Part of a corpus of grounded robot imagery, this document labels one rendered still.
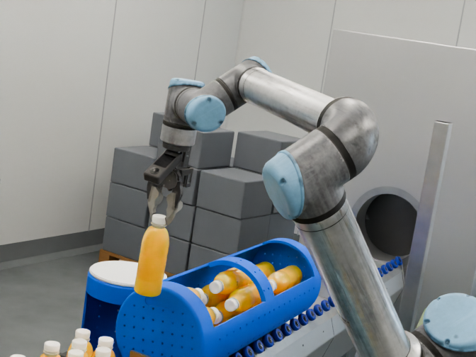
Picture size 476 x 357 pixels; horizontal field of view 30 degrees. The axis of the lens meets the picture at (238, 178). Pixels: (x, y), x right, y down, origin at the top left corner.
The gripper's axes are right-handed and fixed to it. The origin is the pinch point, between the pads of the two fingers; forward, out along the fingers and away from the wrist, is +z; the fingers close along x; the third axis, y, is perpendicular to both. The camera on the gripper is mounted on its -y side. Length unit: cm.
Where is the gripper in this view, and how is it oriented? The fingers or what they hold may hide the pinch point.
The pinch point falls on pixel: (159, 218)
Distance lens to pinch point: 232.8
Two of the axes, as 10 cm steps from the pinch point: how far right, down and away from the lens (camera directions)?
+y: 4.4, -1.2, 8.9
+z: -1.9, 9.6, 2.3
